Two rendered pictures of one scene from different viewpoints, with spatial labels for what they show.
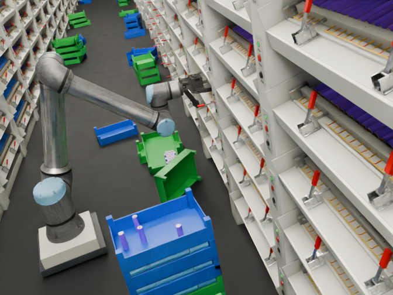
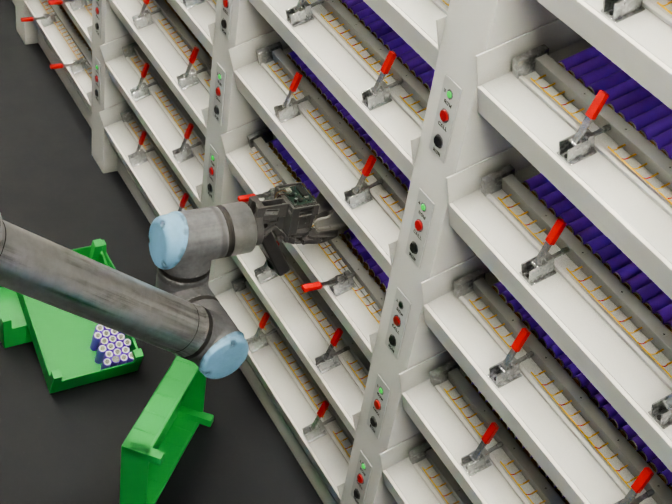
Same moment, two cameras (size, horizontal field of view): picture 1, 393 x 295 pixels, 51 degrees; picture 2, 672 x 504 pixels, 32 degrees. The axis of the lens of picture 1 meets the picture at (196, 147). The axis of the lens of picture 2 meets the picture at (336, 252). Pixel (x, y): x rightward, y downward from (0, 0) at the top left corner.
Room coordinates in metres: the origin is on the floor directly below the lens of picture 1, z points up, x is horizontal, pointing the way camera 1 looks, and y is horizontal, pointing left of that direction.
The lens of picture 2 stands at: (0.50, 0.64, 1.89)
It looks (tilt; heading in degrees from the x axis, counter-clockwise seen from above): 39 degrees down; 332
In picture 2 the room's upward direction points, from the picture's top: 10 degrees clockwise
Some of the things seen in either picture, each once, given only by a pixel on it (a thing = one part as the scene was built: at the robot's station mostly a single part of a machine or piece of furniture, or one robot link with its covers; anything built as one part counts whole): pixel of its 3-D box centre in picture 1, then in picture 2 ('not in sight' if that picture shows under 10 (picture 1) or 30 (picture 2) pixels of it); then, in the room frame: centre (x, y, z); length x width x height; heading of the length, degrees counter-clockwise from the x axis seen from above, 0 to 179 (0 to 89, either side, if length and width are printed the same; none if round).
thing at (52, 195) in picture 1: (54, 199); not in sight; (1.70, 0.72, 0.31); 0.17 x 0.15 x 0.18; 8
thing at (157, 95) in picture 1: (158, 93); (190, 238); (1.96, 0.13, 0.63); 0.12 x 0.09 x 0.10; 96
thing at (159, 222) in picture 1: (158, 227); not in sight; (1.06, 0.17, 0.52); 0.30 x 0.20 x 0.08; 104
